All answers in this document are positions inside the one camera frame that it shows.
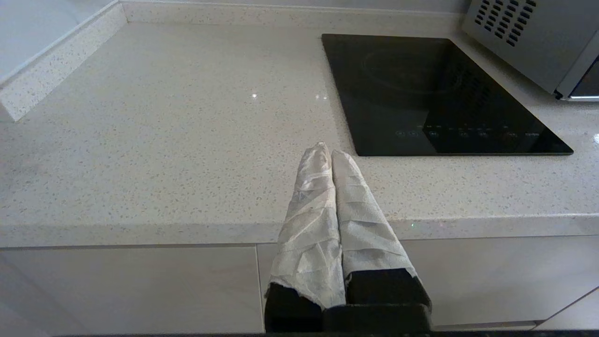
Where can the black induction cooktop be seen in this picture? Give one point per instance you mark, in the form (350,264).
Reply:
(421,93)

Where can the silver black microwave oven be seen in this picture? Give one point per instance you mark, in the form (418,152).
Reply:
(531,42)

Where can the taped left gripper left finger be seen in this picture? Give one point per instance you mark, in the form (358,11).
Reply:
(309,243)

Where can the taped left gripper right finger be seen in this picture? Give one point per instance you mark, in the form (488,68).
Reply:
(365,234)

